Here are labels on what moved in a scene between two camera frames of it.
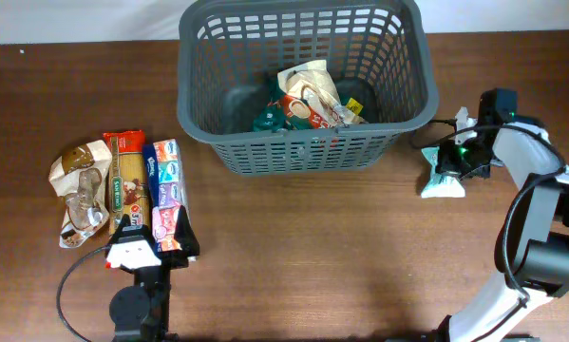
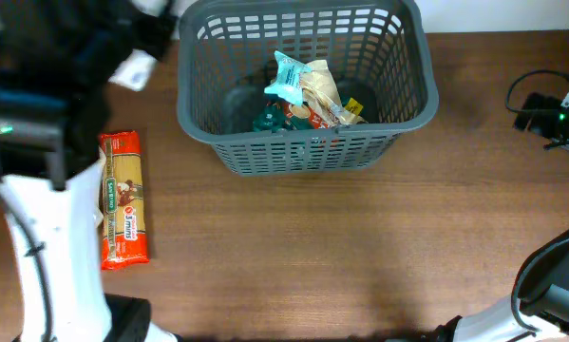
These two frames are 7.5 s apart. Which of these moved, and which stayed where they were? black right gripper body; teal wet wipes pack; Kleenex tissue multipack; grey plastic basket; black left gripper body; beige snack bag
Moved: black left gripper body; black right gripper body; Kleenex tissue multipack; teal wet wipes pack
Stayed: grey plastic basket; beige snack bag
